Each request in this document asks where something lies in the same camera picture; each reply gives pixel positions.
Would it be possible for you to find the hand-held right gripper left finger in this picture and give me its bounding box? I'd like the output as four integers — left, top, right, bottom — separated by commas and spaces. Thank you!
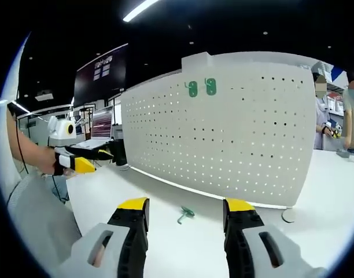
60, 196, 150, 278

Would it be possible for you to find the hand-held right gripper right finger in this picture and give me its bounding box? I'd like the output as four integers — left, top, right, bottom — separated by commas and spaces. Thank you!
222, 197, 325, 278

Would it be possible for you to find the green hook assembly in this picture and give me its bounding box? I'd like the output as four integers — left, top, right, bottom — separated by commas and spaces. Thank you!
204, 77, 217, 96
185, 81, 198, 98
176, 205, 195, 224

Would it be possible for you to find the white perforated mounting plate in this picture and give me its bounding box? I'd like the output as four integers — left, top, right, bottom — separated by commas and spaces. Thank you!
120, 59, 316, 223

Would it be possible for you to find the person's left hand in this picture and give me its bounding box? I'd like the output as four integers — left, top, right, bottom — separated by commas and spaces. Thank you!
38, 146, 77, 178

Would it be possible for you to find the black cylindrical cup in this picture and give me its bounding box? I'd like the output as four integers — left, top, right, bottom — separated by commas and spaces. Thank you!
112, 138, 127, 166

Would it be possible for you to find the person's leg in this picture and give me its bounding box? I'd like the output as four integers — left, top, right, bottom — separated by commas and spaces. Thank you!
49, 175, 71, 203

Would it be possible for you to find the open laptop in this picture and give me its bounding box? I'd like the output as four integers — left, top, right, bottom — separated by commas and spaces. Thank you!
75, 111, 115, 150

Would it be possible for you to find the grey ceiling-mounted box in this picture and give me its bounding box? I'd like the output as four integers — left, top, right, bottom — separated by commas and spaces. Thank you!
35, 90, 55, 102

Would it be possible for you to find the person's white shirt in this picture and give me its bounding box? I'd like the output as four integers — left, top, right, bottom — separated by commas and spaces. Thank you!
0, 100, 24, 189

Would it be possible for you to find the white partition block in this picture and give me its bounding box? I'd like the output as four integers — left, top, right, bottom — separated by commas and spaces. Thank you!
181, 51, 319, 72

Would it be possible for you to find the long ceiling light strip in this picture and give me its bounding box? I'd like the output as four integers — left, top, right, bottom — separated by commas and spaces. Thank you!
122, 0, 161, 23

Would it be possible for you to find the white storage shelving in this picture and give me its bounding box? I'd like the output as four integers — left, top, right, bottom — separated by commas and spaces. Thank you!
311, 60, 354, 112

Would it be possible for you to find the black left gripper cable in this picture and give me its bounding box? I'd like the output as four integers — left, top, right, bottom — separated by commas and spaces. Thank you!
13, 112, 67, 203

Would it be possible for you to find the large dark wall screen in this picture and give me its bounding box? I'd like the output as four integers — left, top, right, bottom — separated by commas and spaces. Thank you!
73, 43, 129, 108

